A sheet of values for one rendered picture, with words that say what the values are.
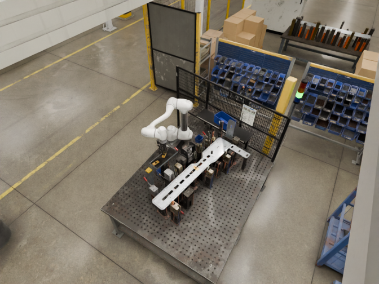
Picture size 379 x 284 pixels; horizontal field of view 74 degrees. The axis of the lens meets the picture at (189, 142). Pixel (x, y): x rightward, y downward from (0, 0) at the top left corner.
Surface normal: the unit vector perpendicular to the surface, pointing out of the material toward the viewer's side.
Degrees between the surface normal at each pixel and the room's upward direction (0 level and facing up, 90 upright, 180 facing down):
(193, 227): 0
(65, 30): 90
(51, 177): 0
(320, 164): 0
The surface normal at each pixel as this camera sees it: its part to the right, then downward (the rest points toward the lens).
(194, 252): 0.02, -0.69
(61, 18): 0.85, 0.39
